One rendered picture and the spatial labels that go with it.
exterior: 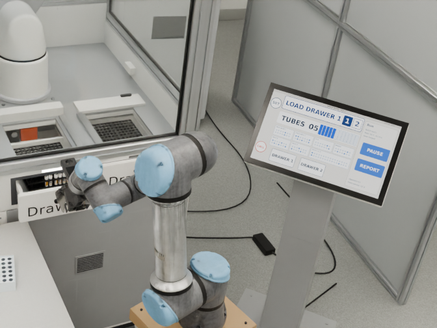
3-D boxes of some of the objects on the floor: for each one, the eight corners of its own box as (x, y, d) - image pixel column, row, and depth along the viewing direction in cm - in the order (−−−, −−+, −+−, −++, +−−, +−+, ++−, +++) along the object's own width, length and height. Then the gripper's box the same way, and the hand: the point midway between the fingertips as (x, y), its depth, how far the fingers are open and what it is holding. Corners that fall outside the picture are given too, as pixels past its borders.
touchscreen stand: (307, 407, 291) (369, 209, 235) (205, 366, 302) (242, 167, 246) (335, 326, 331) (394, 140, 275) (245, 292, 342) (283, 107, 286)
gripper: (66, 202, 214) (54, 223, 232) (101, 196, 219) (86, 217, 237) (59, 176, 216) (47, 198, 235) (94, 170, 221) (80, 192, 240)
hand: (66, 198), depth 236 cm, fingers closed on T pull, 3 cm apart
